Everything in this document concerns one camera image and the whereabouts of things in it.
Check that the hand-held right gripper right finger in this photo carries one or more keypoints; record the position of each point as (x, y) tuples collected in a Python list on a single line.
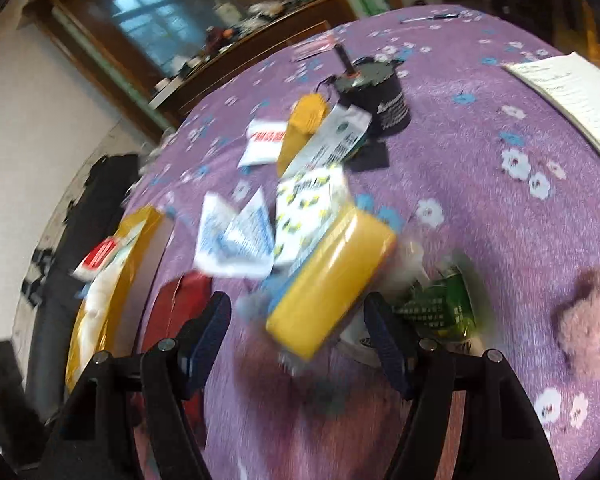
[(387, 347)]

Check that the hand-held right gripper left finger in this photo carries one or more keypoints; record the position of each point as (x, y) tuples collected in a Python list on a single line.
[(207, 345)]

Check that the red pouch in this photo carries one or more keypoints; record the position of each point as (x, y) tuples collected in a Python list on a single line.
[(175, 300)]

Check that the yellow sponge packet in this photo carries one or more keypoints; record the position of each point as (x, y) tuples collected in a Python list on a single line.
[(330, 285)]

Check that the white foam box yellow tape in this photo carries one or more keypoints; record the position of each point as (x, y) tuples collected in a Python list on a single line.
[(130, 232)]

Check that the white red printed tissue pack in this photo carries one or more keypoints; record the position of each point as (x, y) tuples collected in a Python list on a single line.
[(100, 255)]

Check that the white blue printed packet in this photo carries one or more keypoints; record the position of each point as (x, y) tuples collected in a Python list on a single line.
[(235, 240)]

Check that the black bag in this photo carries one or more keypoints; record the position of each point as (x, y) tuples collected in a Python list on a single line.
[(75, 260)]

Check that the white yellow dotted packet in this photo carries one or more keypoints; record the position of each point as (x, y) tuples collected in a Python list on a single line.
[(305, 210)]

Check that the purple floral tablecloth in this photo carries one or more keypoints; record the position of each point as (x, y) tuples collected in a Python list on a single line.
[(480, 200)]

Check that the pink plush flower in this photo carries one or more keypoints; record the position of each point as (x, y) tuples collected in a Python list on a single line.
[(585, 330)]

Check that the small white red packet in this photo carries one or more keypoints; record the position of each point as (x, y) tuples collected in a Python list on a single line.
[(262, 142)]

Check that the white green label packet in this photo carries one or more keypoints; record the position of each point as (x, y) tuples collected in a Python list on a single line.
[(332, 137)]

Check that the yellow pouch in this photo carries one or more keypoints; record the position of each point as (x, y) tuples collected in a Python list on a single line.
[(302, 120)]

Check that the black electric motor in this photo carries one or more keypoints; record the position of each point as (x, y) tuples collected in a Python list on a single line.
[(380, 95)]

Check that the wooden sideboard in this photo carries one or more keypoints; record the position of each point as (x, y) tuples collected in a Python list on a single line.
[(145, 85)]

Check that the pink flat packet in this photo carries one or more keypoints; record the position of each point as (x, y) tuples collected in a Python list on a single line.
[(314, 46)]

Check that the white notebook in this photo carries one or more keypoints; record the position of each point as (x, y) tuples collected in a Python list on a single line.
[(575, 95)]

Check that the pen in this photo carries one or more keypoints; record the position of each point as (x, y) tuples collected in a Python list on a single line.
[(430, 17)]

